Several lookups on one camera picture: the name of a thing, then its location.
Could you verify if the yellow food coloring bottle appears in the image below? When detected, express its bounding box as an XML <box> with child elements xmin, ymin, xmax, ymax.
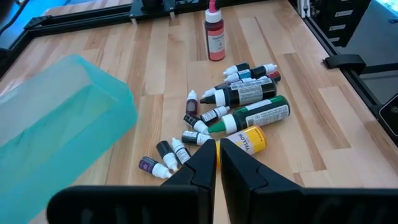
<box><xmin>215</xmin><ymin>125</ymin><xmax>267</xmax><ymax>169</ymax></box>

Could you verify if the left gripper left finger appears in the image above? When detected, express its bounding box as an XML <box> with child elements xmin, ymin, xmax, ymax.
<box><xmin>46</xmin><ymin>139</ymin><xmax>218</xmax><ymax>224</ymax></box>

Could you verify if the black aluminium table frame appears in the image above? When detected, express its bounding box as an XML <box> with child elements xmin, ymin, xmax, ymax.
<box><xmin>0</xmin><ymin>0</ymin><xmax>398</xmax><ymax>138</ymax></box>

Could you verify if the black table-level camera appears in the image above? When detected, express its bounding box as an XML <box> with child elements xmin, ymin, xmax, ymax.
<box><xmin>378</xmin><ymin>93</ymin><xmax>398</xmax><ymax>138</ymax></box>

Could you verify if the green food coloring bottle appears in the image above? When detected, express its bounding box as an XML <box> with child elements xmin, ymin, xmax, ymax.
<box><xmin>207</xmin><ymin>95</ymin><xmax>291</xmax><ymax>135</ymax></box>

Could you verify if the black drawer cabinet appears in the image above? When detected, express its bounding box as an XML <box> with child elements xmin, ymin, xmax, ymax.
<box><xmin>298</xmin><ymin>0</ymin><xmax>373</xmax><ymax>47</ymax></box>

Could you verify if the green translucent plastic tray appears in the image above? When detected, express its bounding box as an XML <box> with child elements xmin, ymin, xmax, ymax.
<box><xmin>0</xmin><ymin>54</ymin><xmax>139</xmax><ymax>224</ymax></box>

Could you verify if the black food coloring bottle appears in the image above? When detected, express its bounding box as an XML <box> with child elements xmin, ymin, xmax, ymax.
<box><xmin>200</xmin><ymin>77</ymin><xmax>277</xmax><ymax>108</ymax></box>

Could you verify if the red bottle pink cap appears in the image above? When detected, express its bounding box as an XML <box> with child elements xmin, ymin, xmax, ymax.
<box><xmin>204</xmin><ymin>0</ymin><xmax>226</xmax><ymax>62</ymax></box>

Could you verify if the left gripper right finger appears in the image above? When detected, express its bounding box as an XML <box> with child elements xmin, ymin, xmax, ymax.
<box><xmin>220</xmin><ymin>138</ymin><xmax>398</xmax><ymax>224</ymax></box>

